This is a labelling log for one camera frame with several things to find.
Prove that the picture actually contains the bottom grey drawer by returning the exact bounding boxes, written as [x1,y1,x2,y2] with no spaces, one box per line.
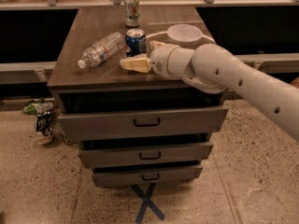
[92,164,203,188]

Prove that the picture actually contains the grey drawer cabinet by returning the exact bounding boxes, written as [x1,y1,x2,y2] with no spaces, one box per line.
[48,6,224,175]

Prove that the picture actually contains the blue tape cross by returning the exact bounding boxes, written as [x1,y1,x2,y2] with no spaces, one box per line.
[131,183,165,224]

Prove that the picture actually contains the white bowl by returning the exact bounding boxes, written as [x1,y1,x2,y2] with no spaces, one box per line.
[166,24,203,45]

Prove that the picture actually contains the top grey drawer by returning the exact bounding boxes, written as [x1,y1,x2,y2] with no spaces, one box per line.
[59,106,227,142]

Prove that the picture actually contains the middle grey drawer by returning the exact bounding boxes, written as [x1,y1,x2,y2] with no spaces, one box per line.
[78,142,213,168]

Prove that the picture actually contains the blue pepsi can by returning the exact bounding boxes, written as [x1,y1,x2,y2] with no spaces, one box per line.
[125,28,147,57]

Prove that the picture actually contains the white green 7up can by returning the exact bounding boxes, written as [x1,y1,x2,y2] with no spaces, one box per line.
[124,0,140,27]

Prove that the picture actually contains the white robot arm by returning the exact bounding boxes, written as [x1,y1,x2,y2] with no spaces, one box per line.
[120,42,299,141]

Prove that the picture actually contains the black snack bag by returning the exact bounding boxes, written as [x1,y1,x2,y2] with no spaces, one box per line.
[36,111,52,136]

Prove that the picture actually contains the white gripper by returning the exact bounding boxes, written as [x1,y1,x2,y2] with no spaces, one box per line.
[120,40,194,78]

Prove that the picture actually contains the clear plastic water bottle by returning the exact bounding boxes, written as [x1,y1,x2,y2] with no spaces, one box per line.
[77,32,125,69]

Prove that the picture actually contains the grey drawer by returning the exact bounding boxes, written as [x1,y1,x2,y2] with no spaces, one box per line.
[78,142,213,168]
[59,106,227,142]
[92,164,203,188]

